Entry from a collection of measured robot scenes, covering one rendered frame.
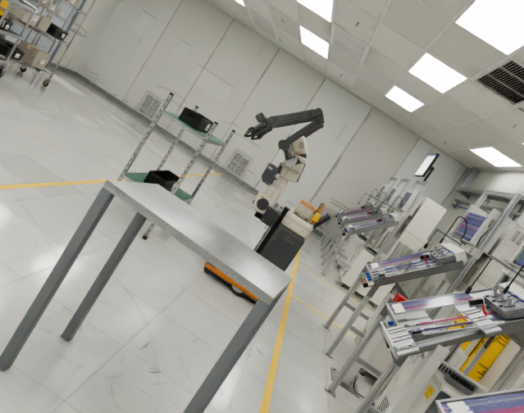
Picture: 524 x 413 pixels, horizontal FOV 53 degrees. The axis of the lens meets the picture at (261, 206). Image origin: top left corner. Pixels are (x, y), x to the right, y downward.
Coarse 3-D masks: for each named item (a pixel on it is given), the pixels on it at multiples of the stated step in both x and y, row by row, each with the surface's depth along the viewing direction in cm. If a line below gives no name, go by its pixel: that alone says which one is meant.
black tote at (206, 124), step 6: (186, 108) 423; (180, 114) 424; (186, 114) 423; (192, 114) 423; (198, 114) 472; (186, 120) 423; (192, 120) 423; (198, 120) 422; (204, 120) 433; (210, 120) 478; (192, 126) 423; (198, 126) 427; (204, 126) 444; (210, 126) 464; (204, 132) 457
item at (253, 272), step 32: (128, 192) 181; (160, 192) 211; (96, 224) 183; (160, 224) 176; (192, 224) 194; (64, 256) 183; (224, 256) 178; (256, 256) 207; (96, 288) 225; (256, 288) 169; (32, 320) 186; (256, 320) 169; (224, 352) 171
